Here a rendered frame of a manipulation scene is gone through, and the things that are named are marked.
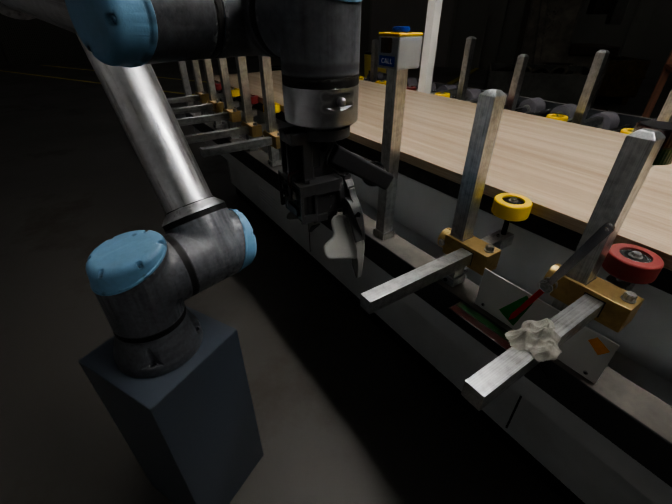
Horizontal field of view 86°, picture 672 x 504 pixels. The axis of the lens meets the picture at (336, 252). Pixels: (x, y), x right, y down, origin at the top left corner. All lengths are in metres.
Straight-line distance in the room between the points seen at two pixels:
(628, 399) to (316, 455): 0.94
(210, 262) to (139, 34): 0.50
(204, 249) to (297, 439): 0.84
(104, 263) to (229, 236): 0.25
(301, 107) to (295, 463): 1.18
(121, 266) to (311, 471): 0.92
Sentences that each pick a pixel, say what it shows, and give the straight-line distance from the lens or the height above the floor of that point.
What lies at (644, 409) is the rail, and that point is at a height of 0.70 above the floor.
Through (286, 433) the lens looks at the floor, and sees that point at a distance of 1.45.
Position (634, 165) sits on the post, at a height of 1.08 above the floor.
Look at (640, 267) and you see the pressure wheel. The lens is 0.77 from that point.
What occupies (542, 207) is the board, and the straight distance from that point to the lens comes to 0.92.
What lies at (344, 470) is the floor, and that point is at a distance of 1.38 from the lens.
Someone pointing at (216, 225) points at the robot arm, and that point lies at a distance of 0.84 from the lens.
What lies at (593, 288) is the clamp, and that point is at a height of 0.87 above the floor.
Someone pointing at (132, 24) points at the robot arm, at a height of 1.24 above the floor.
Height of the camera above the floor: 1.25
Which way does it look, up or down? 33 degrees down
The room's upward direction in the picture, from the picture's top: straight up
